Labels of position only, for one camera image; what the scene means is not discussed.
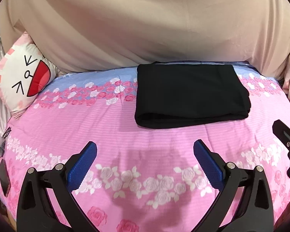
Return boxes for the black pants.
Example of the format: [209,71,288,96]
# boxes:
[135,64,251,129]

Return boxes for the white cat face pillow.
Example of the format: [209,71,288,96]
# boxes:
[0,32,59,118]

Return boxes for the black smartphone with lanyard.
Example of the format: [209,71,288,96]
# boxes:
[0,127,11,197]

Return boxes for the pink floral bed sheet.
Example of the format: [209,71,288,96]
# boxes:
[0,63,290,231]

